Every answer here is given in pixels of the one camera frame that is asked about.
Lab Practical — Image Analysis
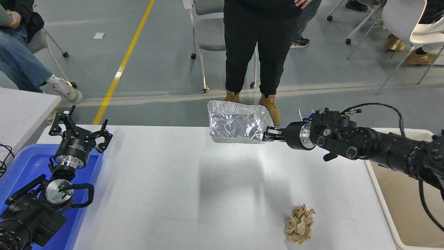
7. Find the grey wheeled chair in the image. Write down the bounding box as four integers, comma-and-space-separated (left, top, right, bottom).
26, 0, 77, 89

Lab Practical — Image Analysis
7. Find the grey padded white-framed chair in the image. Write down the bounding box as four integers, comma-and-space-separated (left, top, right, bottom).
183, 0, 258, 94

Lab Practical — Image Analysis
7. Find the standing person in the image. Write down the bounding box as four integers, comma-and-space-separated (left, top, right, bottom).
224, 0, 313, 125

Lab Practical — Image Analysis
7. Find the tan paper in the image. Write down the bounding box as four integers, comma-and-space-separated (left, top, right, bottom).
285, 204, 316, 244

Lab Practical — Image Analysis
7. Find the white-legged castor chair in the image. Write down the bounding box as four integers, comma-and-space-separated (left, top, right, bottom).
327, 0, 385, 45

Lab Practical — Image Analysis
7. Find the white side table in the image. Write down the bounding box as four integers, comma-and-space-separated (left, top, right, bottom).
0, 87, 62, 164

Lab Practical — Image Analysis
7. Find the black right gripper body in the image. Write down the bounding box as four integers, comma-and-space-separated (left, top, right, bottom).
284, 122, 307, 150

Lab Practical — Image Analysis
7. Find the seated person's hand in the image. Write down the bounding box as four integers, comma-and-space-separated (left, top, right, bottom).
8, 11, 22, 28

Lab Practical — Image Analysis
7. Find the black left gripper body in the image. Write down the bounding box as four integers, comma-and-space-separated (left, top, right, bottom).
55, 135, 94, 162

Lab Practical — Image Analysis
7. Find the seated person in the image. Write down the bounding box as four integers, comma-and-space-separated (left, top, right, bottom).
385, 0, 444, 66
0, 0, 83, 124

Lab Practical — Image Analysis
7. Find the blue plastic tray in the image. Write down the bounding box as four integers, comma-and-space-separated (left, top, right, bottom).
0, 144, 104, 250

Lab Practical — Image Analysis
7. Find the black cable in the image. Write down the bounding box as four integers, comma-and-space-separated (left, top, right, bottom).
0, 143, 15, 178

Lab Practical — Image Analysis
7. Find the large pale plastic bin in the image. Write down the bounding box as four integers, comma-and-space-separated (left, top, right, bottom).
362, 128, 444, 250

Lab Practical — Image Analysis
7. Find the grey tablet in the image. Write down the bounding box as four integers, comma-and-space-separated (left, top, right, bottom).
0, 4, 12, 26

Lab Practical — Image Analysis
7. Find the silver foil tray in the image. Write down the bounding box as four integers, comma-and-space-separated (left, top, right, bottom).
207, 100, 274, 144

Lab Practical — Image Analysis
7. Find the white shell chair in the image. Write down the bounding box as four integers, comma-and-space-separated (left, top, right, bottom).
347, 0, 444, 95

